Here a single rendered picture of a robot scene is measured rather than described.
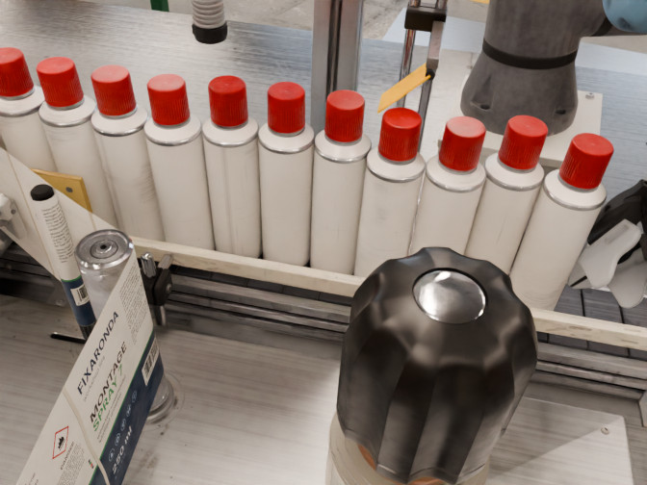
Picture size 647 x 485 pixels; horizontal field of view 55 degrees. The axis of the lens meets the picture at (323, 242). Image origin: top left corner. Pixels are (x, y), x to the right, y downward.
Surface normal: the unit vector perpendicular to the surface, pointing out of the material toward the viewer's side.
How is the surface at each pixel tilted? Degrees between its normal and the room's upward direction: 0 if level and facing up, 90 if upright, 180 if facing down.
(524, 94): 70
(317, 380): 0
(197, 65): 0
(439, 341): 10
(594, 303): 0
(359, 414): 90
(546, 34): 87
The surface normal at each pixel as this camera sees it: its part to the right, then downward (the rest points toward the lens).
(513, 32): -0.62, 0.52
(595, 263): -0.85, -0.48
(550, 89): 0.22, 0.38
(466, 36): 0.04, -0.72
